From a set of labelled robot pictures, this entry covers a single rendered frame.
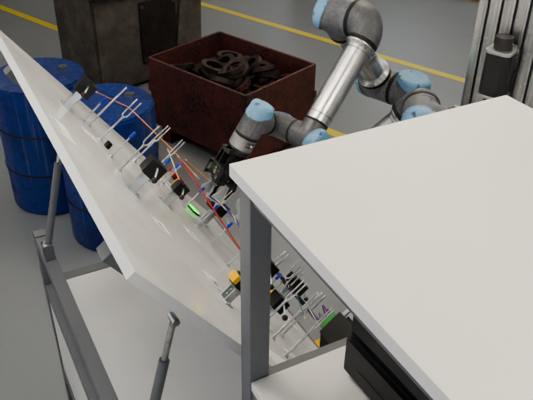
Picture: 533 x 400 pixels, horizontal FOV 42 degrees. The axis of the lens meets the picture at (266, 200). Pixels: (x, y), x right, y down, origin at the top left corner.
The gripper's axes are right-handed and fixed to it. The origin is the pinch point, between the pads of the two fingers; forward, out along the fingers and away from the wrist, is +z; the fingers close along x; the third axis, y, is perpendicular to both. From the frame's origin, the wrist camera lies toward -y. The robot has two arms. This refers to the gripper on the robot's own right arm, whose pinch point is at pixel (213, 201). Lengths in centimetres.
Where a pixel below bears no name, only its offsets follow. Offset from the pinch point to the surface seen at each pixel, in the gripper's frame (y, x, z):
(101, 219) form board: 82, 51, -29
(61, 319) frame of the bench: 25, -9, 55
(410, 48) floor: -411, -235, -32
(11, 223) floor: -55, -172, 141
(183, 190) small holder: 29.3, 14.1, -12.4
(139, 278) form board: 84, 67, -30
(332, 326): 23, 68, -15
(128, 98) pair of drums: -70, -145, 37
